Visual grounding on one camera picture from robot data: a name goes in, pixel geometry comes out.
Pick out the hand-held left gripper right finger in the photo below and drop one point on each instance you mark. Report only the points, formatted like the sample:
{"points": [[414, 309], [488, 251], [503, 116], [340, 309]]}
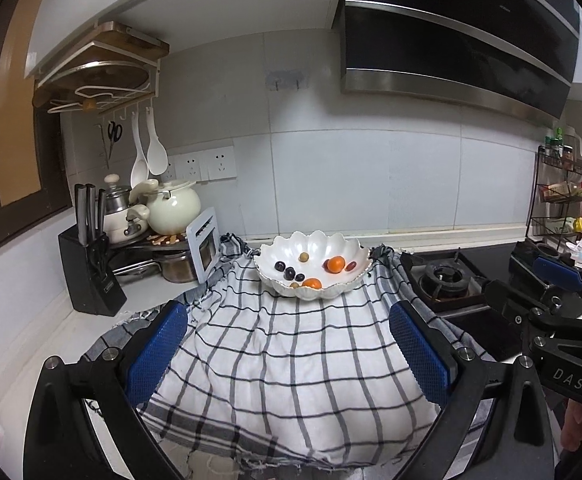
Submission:
{"points": [[418, 355]]}

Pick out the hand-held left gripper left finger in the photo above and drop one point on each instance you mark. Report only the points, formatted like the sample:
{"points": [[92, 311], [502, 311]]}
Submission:
{"points": [[153, 355]]}

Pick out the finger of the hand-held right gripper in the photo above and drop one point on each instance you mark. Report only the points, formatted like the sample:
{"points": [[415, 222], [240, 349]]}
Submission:
{"points": [[506, 297], [561, 272]]}

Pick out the orange tangerine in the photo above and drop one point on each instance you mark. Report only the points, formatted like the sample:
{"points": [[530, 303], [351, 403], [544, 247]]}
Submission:
{"points": [[336, 263], [313, 283]]}

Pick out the white scalloped bowl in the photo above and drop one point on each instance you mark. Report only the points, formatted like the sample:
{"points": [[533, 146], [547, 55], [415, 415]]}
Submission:
{"points": [[321, 245]]}

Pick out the person's right hand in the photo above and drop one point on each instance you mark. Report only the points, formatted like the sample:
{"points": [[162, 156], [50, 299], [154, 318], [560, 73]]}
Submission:
{"points": [[576, 425]]}

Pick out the black glass gas cooktop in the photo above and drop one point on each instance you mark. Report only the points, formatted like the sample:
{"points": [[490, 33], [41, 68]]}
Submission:
{"points": [[493, 260]]}

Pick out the black burner grate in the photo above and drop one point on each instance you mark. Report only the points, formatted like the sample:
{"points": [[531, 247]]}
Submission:
{"points": [[521, 260]]}

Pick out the gas stove burner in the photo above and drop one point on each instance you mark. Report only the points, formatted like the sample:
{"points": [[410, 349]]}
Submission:
{"points": [[441, 280]]}

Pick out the row of seasoning packets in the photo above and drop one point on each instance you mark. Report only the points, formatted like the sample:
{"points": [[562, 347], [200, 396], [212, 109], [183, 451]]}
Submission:
{"points": [[568, 190]]}

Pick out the steel stockpot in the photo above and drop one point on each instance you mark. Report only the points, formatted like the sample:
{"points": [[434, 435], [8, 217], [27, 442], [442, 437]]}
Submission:
{"points": [[178, 267]]}

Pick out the black knife block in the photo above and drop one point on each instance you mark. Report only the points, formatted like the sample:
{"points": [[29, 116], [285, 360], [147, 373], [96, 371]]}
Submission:
{"points": [[91, 285]]}

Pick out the white slotted stand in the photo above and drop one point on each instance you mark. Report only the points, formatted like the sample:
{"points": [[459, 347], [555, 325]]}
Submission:
{"points": [[193, 255]]}

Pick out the black kitchen shears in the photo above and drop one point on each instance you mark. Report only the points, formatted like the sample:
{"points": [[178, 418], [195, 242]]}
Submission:
{"points": [[101, 252]]}

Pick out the wooden trivet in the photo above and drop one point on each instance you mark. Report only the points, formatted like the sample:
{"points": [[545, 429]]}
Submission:
{"points": [[168, 240]]}

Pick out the grey checked cloth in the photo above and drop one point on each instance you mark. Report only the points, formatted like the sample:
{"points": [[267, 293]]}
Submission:
{"points": [[281, 370]]}

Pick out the white plastic jug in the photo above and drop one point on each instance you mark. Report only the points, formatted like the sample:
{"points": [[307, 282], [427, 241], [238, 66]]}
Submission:
{"points": [[573, 140]]}

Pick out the green capped bottle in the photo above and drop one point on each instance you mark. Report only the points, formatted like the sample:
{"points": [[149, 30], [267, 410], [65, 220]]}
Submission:
{"points": [[558, 137]]}

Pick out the large cream ceramic pot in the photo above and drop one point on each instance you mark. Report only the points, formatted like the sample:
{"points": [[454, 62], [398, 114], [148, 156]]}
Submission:
{"points": [[176, 207]]}

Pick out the steel pot with cream knob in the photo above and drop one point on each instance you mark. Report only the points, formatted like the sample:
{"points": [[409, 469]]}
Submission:
{"points": [[116, 200]]}

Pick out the white ladle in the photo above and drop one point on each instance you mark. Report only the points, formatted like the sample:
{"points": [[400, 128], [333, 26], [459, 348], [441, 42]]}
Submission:
{"points": [[139, 165]]}

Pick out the white rice spatula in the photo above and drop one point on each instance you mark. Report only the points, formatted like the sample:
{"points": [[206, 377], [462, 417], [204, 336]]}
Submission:
{"points": [[157, 152]]}

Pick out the black steel range hood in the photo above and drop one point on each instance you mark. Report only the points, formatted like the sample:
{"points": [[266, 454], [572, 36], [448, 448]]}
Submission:
{"points": [[446, 50]]}

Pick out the round wooden board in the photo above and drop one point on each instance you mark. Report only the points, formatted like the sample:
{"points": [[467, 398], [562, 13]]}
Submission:
{"points": [[96, 77]]}

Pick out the rectangular wooden cutting board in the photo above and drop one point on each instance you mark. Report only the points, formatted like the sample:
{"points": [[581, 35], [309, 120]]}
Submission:
{"points": [[121, 35]]}

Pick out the white wall socket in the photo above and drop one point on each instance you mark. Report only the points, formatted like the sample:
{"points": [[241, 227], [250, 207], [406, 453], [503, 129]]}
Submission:
{"points": [[172, 170], [191, 166], [221, 163]]}

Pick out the white wall rack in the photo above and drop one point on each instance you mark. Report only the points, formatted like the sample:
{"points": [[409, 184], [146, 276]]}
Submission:
{"points": [[159, 80]]}

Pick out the grey wall hook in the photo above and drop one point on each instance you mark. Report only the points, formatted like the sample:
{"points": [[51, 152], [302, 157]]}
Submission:
{"points": [[286, 79]]}

